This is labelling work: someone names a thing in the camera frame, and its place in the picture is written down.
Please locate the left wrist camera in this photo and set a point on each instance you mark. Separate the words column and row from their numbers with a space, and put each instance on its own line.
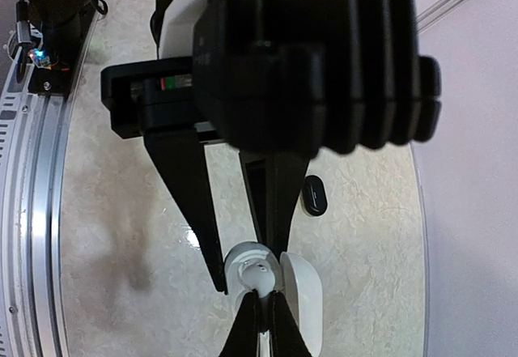
column 323, row 73

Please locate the white slotted cable duct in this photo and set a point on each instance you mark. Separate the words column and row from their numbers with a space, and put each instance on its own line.
column 8, row 115

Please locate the aluminium front rail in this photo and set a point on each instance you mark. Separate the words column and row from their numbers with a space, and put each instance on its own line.
column 32, row 320

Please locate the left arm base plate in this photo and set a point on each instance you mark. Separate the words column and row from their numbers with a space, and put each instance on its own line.
column 51, row 35

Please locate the black oval charging case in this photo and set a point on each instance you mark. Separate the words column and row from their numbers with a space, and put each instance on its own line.
column 314, row 196

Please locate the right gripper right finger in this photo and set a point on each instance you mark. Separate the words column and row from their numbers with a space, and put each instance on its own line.
column 285, row 337

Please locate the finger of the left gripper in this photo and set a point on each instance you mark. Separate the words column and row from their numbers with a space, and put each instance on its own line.
column 273, row 183

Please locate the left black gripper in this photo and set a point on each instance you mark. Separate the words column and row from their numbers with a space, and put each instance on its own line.
column 215, row 90

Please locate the white earbud pair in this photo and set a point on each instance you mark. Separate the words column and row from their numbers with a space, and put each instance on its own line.
column 258, row 277

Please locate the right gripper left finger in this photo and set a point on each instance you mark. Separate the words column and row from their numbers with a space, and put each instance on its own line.
column 242, row 340

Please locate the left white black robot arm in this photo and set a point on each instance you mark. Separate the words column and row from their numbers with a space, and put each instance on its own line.
column 174, row 5

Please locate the white oval case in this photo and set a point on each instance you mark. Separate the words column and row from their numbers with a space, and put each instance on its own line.
column 295, row 277

